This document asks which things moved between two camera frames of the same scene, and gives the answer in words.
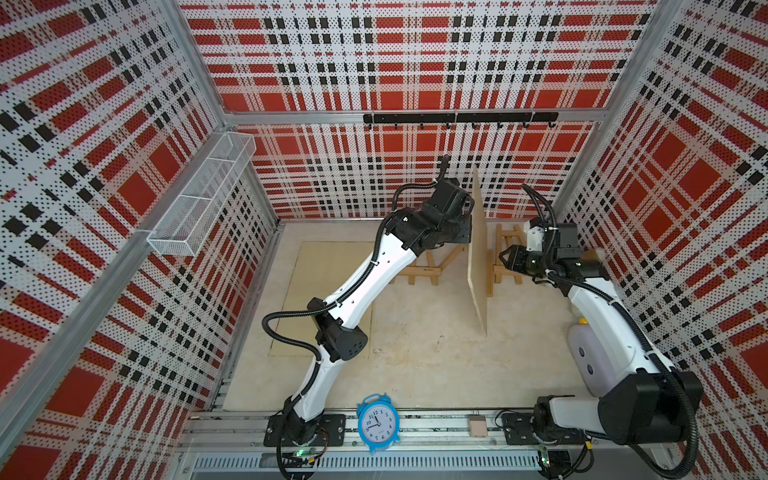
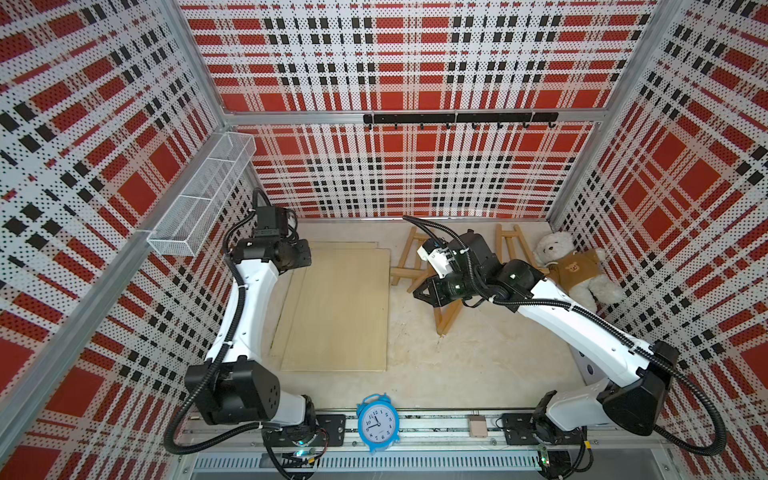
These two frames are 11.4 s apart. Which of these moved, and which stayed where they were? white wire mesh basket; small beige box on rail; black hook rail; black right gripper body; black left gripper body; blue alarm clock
Moved: black right gripper body; black left gripper body
Stayed: black hook rail; small beige box on rail; blue alarm clock; white wire mesh basket
